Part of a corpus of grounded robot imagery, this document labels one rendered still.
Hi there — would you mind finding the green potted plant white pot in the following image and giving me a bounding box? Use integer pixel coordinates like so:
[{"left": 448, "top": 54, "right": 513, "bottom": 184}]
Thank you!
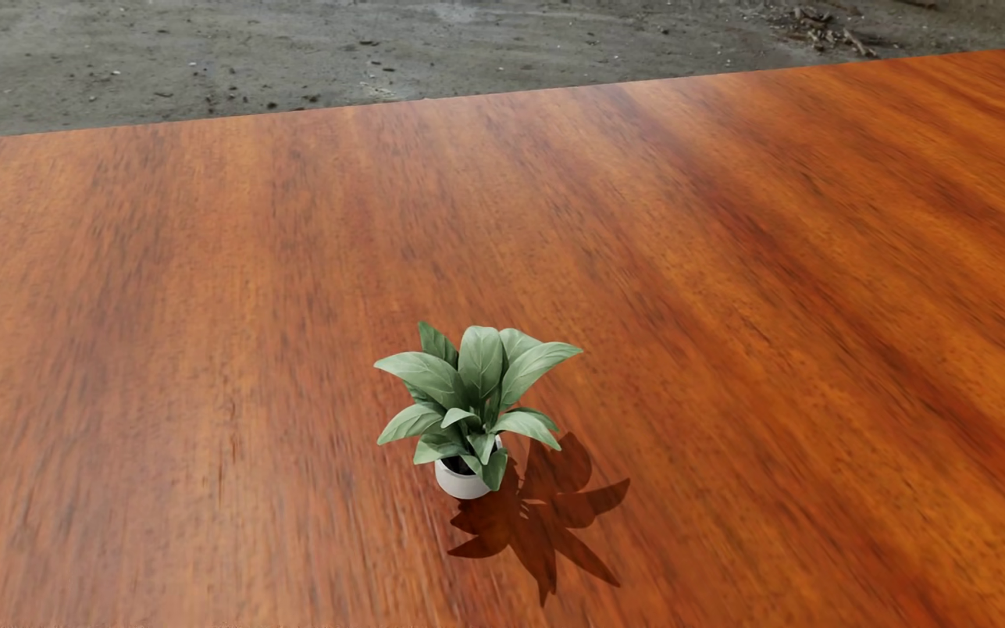
[{"left": 373, "top": 321, "right": 584, "bottom": 501}]

